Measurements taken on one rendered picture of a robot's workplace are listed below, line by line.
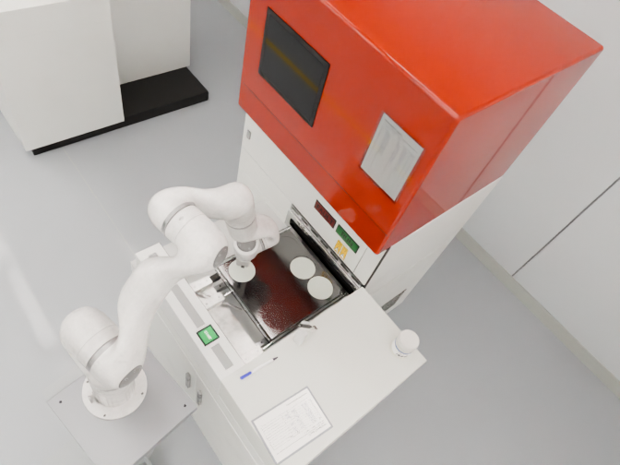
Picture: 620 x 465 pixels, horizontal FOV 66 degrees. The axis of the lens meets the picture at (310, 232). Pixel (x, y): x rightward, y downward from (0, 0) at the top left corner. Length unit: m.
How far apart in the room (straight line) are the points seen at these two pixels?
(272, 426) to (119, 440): 0.46
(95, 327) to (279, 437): 0.63
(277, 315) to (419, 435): 1.28
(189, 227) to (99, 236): 1.93
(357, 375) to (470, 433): 1.34
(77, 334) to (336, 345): 0.82
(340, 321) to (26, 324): 1.69
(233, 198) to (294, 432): 0.75
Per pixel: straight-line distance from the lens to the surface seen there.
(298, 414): 1.58
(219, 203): 1.19
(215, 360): 1.61
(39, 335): 2.79
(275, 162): 1.94
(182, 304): 1.69
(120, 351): 1.26
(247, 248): 1.52
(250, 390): 1.58
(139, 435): 1.66
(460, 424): 2.90
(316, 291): 1.84
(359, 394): 1.65
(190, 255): 1.12
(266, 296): 1.79
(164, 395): 1.68
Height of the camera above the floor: 2.47
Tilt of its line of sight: 53 degrees down
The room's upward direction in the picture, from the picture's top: 20 degrees clockwise
